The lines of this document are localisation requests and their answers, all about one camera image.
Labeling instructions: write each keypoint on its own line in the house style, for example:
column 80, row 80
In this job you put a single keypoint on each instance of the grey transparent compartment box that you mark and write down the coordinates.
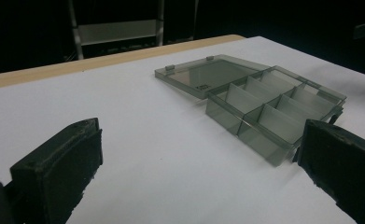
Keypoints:
column 258, row 102

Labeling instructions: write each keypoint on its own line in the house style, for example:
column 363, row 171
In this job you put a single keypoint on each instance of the metal stand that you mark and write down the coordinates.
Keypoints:
column 118, row 31

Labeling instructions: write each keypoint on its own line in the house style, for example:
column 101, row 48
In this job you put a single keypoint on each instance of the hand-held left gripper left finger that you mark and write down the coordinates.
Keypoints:
column 58, row 161

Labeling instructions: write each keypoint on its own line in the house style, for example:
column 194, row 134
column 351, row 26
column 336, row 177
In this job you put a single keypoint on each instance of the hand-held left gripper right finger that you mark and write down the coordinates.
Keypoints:
column 342, row 161

